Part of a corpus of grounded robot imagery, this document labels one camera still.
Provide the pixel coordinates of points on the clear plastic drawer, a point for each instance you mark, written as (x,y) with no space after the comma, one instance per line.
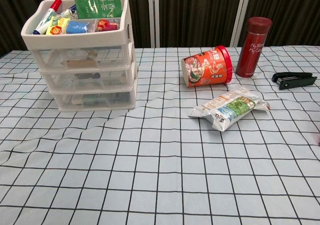
(120,102)
(115,81)
(112,57)

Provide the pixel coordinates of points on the white drawer organizer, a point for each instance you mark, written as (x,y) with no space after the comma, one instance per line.
(75,38)

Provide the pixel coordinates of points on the orange instant noodle cup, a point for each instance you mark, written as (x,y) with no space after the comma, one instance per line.
(207,66)

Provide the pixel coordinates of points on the light blue checked tablecloth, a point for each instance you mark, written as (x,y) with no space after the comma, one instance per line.
(160,172)

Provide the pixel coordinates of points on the white snack packet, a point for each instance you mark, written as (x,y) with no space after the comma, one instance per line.
(230,108)

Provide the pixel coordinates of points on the small red lion packet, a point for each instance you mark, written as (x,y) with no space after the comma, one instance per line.
(106,25)

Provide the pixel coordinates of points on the dark red thermos bottle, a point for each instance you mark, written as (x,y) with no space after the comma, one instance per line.
(252,50)

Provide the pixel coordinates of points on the green tea packet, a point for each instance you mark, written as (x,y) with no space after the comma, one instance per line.
(97,5)

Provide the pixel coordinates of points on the yellow lion print packet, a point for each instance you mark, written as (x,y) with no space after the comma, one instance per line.
(58,26)

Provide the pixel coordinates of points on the blue-capped whiteboard marker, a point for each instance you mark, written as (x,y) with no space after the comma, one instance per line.
(67,12)

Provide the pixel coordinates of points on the black stapler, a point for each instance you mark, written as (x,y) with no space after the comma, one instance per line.
(297,80)

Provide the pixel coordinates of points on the red-capped whiteboard marker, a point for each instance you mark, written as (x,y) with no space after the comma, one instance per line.
(49,16)

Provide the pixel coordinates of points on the black folding screen white frame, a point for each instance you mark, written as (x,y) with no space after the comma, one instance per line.
(195,12)

